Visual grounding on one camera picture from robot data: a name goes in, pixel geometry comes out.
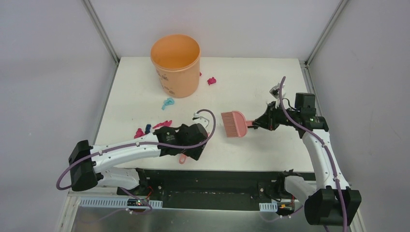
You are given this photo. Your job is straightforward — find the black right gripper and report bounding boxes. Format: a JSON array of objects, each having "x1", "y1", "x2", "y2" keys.
[{"x1": 252, "y1": 101, "x2": 299, "y2": 131}]

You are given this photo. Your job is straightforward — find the pink dustpan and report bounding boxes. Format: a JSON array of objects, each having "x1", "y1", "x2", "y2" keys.
[{"x1": 178, "y1": 154, "x2": 187, "y2": 164}]

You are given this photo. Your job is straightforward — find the pink hand brush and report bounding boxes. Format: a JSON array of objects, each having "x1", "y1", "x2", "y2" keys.
[{"x1": 221, "y1": 111, "x2": 254, "y2": 138}]

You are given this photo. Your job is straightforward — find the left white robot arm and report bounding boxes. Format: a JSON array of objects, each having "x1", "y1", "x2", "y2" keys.
[{"x1": 68, "y1": 123, "x2": 208, "y2": 196}]

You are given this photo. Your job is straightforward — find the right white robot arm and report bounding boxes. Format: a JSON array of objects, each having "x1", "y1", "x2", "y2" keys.
[{"x1": 252, "y1": 90, "x2": 362, "y2": 230}]

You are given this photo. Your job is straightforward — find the blue paper scrap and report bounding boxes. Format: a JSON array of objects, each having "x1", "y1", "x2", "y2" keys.
[{"x1": 145, "y1": 124, "x2": 151, "y2": 134}]

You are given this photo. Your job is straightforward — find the cyan paper scrap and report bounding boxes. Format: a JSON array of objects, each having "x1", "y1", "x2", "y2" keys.
[{"x1": 161, "y1": 98, "x2": 175, "y2": 110}]

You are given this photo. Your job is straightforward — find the magenta paper scrap near bucket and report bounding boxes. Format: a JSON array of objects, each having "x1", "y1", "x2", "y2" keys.
[{"x1": 207, "y1": 77, "x2": 217, "y2": 85}]

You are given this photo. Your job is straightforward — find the orange plastic bucket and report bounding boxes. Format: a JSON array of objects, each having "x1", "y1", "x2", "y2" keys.
[{"x1": 150, "y1": 34, "x2": 201, "y2": 98}]

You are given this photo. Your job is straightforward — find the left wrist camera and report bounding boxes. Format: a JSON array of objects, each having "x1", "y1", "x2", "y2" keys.
[{"x1": 192, "y1": 113, "x2": 210, "y2": 129}]

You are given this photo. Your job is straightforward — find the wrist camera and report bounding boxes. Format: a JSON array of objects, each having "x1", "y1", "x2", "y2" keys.
[
  {"x1": 192, "y1": 113, "x2": 210, "y2": 129},
  {"x1": 269, "y1": 83, "x2": 284, "y2": 100}
]

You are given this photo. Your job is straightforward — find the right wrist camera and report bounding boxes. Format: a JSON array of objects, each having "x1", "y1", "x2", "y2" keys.
[{"x1": 269, "y1": 83, "x2": 284, "y2": 100}]

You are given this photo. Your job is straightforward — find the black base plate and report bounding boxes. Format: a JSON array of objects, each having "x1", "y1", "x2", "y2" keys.
[{"x1": 86, "y1": 168, "x2": 316, "y2": 212}]

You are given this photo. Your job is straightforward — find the right white cable duct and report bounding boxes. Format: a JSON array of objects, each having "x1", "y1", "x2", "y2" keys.
[{"x1": 259, "y1": 202, "x2": 278, "y2": 212}]

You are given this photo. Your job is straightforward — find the white cable duct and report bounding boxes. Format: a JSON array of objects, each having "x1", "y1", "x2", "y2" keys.
[
  {"x1": 79, "y1": 197, "x2": 149, "y2": 209},
  {"x1": 259, "y1": 202, "x2": 278, "y2": 212}
]

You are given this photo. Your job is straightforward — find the left white cable duct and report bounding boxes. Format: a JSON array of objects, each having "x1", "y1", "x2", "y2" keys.
[{"x1": 79, "y1": 197, "x2": 149, "y2": 209}]

